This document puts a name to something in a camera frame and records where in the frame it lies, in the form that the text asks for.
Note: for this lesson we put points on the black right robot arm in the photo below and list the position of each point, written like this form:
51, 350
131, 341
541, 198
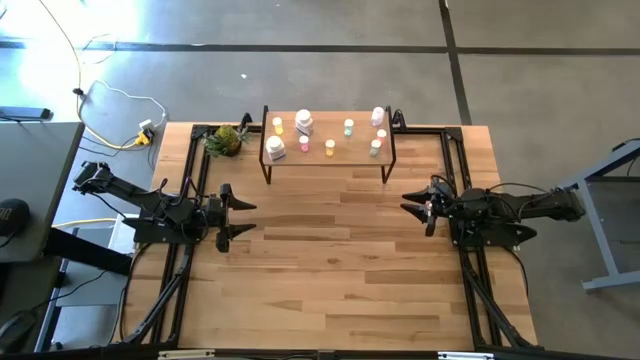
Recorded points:
540, 205

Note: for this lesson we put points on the black frame bracket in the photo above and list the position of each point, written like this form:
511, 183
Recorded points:
398, 119
245, 121

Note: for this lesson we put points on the wooden shelf with black legs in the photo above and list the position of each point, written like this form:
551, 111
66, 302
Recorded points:
325, 160

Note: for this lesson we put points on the black metal table frame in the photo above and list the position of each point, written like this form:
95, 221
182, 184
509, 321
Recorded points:
454, 134

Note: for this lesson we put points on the black desk bar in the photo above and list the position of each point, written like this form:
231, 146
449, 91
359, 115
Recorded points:
85, 252

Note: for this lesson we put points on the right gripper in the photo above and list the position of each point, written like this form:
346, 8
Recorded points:
439, 207

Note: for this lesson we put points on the grey desk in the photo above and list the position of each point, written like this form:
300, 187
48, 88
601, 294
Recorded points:
40, 175

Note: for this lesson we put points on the silver aluminium extrusion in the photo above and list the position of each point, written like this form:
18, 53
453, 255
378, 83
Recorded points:
186, 354
465, 356

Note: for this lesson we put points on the white power adapter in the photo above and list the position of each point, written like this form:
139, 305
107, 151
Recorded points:
146, 124

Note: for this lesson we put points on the black computer mouse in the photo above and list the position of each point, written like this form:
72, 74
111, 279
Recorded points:
15, 327

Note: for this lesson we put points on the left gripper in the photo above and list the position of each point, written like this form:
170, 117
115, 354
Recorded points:
225, 215

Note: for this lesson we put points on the yellow plug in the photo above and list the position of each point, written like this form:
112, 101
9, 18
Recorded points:
144, 138

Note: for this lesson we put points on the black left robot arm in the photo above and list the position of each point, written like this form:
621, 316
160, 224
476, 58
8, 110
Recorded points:
125, 189

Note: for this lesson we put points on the white bottle with blue label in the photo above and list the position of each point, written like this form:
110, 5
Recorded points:
303, 122
275, 148

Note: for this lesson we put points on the blue-grey metal table frame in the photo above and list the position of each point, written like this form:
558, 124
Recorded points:
610, 282

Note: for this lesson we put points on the pale purple medicine bottle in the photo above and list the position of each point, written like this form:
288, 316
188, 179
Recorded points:
377, 116

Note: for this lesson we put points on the small pineapple toy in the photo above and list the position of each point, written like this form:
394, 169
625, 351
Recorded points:
226, 141

